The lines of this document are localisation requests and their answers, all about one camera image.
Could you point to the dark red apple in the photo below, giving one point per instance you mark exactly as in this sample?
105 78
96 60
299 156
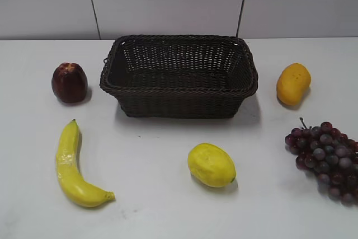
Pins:
69 83

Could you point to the dark woven wicker basket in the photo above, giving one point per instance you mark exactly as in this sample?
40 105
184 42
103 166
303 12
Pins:
179 76

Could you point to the yellow banana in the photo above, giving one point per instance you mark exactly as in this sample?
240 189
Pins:
72 183

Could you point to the orange mango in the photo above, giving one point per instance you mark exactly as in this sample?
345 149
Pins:
292 84

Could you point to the purple grape bunch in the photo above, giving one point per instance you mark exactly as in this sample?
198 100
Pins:
329 156

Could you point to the yellow lemon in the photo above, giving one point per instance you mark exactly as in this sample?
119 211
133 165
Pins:
211 165

